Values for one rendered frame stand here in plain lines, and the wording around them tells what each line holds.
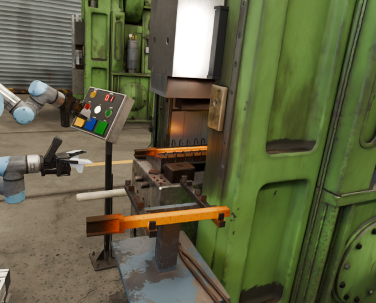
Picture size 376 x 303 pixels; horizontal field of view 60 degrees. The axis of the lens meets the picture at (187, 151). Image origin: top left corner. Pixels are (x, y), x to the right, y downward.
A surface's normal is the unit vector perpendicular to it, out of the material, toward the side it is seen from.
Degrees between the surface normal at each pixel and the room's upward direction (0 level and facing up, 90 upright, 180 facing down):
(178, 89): 90
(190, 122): 90
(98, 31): 89
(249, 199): 90
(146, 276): 0
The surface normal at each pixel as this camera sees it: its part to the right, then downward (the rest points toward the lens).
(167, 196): 0.45, 0.31
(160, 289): 0.09, -0.95
